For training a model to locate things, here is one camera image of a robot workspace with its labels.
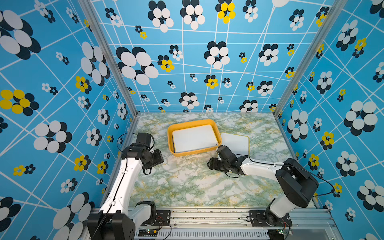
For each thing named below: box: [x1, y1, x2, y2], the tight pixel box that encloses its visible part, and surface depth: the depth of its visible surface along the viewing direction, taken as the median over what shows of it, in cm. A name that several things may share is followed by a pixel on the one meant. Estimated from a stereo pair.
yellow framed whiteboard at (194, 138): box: [172, 124, 219, 153], surface depth 107 cm
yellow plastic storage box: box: [167, 119, 222, 157], surface depth 107 cm
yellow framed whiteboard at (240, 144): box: [220, 132, 250, 156], surface depth 104 cm
